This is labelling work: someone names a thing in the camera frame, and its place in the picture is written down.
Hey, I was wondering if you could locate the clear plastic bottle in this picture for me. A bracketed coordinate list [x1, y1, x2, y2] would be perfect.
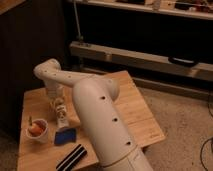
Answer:
[55, 104, 69, 131]

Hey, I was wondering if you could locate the black white striped cloth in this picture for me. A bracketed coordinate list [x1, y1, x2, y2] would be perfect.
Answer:
[56, 144, 87, 171]

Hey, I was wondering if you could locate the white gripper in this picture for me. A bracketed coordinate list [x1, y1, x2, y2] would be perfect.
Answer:
[46, 83, 66, 112]

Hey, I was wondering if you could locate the blue sponge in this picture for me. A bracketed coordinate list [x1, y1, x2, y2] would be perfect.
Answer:
[54, 128, 77, 146]

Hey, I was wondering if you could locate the metal vertical pole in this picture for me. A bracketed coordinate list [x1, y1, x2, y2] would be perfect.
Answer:
[73, 0, 83, 44]

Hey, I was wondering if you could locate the orange carrot toy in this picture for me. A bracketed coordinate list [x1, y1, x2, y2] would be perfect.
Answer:
[28, 117, 44, 136]

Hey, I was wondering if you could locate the wooden low table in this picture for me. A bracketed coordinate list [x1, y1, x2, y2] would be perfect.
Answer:
[17, 71, 165, 171]

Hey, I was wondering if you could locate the white cup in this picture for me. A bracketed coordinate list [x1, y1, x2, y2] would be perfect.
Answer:
[26, 119, 48, 143]

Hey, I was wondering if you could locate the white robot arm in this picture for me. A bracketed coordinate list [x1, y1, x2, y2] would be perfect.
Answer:
[34, 59, 153, 171]

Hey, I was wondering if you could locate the black handle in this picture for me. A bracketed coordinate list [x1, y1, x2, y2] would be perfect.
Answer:
[168, 57, 199, 67]

